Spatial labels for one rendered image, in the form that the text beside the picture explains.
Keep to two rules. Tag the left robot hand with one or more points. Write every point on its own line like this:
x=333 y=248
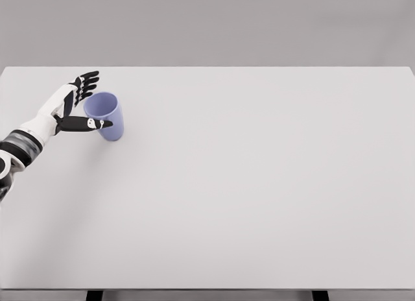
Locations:
x=55 y=103

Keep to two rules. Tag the lavender blue cup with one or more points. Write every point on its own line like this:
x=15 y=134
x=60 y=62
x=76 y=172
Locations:
x=111 y=114

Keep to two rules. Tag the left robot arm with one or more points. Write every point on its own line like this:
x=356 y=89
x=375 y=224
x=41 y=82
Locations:
x=27 y=135

